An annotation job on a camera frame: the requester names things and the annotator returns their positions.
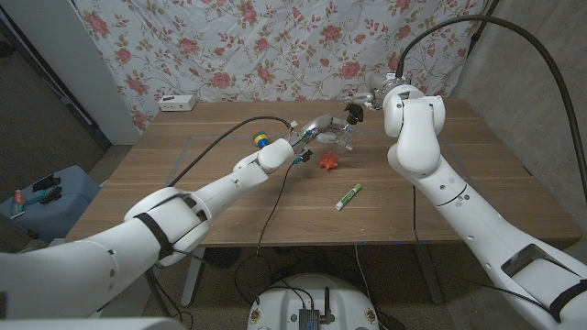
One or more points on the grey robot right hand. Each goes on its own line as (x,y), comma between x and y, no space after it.
(387,82)

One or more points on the clear plastic dispenser bottle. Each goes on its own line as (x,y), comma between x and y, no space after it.
(343,139)

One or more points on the white robot torso base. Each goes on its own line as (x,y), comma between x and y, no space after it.
(284,302)

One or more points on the blue storage box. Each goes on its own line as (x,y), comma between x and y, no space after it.
(64,211)

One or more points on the red toothpaste tube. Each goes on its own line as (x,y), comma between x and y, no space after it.
(18,201)

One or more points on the white power strip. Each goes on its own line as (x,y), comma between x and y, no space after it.
(176,103)

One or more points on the multicoloured wooden maraca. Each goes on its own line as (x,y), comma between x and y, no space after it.
(260,139)

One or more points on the green and white marker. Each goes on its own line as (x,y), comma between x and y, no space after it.
(348,197)

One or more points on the white robot shoulder cover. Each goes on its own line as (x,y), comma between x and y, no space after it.
(91,324)

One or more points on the black antenna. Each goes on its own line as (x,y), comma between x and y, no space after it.
(327,304)

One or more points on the grey computer module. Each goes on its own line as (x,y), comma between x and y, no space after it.
(308,318)

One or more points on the black backdrop stand pole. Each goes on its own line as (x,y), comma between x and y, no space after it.
(479,32)

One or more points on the black hair brush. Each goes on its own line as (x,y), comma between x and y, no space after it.
(51,194)

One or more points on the black flat clip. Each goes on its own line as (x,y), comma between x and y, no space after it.
(46,182)

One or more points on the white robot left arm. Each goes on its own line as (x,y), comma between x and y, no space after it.
(229,183)

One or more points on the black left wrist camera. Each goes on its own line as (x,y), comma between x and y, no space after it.
(306,156)

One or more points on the floral backdrop cloth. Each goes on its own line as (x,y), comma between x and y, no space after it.
(284,46)

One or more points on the red spiky stress ball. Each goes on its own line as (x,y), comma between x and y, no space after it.
(328,161)

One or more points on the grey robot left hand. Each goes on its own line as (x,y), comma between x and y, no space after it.
(323,123)

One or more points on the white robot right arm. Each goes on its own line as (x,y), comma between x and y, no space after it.
(458,206)

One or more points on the grey table leg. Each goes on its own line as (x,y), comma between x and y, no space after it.
(431,279)

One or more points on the white table leg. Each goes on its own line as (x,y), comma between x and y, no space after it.
(192,279)

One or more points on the black pump head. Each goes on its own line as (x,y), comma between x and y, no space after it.
(353,112)

